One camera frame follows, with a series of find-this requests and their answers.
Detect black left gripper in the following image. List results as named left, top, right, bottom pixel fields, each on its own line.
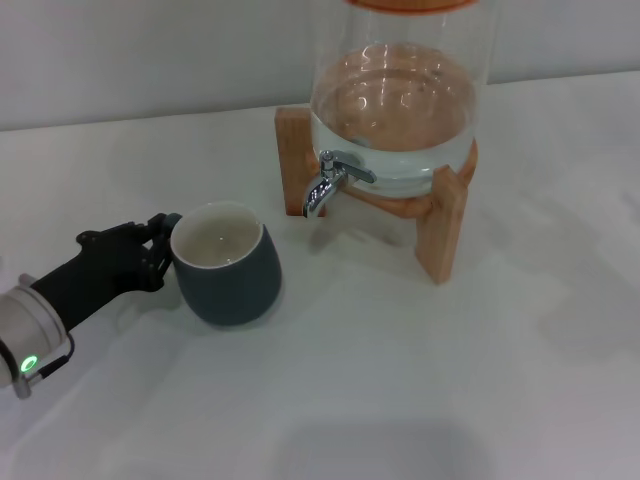
left=29, top=213, right=174, bottom=332

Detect dark grey ceramic mug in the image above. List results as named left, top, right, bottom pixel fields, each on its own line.
left=162, top=200, right=283, bottom=329

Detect chrome metal faucet tap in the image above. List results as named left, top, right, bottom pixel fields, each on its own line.
left=303, top=148, right=377, bottom=220

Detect clear glass water dispenser jar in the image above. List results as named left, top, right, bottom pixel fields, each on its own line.
left=308, top=0, right=501, bottom=199

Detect wooden dispenser stand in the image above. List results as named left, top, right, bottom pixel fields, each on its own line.
left=274, top=104, right=479, bottom=287

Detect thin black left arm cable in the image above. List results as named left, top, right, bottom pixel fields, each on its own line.
left=14, top=333, right=76, bottom=400

